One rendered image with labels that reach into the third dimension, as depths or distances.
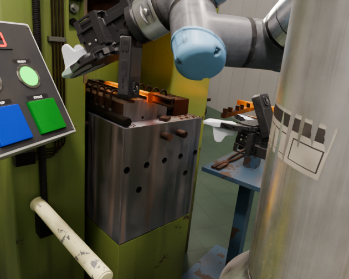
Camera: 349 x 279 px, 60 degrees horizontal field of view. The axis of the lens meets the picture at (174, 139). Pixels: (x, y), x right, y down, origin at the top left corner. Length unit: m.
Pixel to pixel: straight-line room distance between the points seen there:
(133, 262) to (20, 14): 0.94
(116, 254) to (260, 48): 0.95
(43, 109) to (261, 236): 0.63
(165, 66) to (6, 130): 0.87
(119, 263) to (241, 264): 1.05
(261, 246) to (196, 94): 1.34
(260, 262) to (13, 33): 0.72
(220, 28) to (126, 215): 0.82
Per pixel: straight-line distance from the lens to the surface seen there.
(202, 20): 0.45
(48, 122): 0.72
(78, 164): 1.17
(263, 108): 0.78
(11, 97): 0.70
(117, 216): 1.13
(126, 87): 0.57
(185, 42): 0.43
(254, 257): 0.17
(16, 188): 1.12
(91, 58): 0.59
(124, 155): 1.01
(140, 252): 1.28
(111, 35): 0.60
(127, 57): 0.57
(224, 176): 1.31
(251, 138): 0.80
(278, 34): 0.45
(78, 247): 0.90
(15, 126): 0.67
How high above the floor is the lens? 1.19
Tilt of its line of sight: 18 degrees down
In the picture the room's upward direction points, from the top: 6 degrees clockwise
